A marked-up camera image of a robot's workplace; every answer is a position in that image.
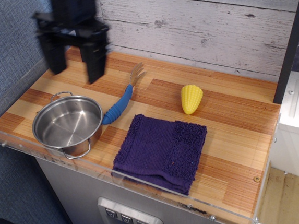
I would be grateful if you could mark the purple cloth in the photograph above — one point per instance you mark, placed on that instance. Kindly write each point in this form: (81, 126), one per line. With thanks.
(162, 152)

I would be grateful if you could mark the stainless steel pot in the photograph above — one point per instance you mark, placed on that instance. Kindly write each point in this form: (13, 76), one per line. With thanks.
(69, 124)

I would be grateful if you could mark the yellow toy corn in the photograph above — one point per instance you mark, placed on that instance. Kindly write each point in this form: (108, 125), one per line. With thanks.
(191, 96)

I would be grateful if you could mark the white toy sink unit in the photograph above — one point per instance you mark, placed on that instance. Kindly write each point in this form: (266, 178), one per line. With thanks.
(284, 153)

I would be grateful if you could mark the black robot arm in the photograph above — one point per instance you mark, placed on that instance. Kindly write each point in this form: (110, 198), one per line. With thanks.
(73, 22)

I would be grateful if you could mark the grey toy fridge cabinet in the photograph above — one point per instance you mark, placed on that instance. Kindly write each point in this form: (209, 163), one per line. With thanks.
(79, 193)

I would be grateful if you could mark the fork with blue handle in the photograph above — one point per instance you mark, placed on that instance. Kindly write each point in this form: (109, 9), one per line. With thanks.
(119, 107)

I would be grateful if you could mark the silver dispenser button panel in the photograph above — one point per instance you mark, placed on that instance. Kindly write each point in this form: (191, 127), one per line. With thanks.
(116, 213)

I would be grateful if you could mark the dark right vertical post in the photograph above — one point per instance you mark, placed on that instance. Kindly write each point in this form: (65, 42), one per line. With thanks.
(288, 60)

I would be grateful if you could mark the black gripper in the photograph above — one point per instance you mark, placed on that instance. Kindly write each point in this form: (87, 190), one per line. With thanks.
(91, 34)

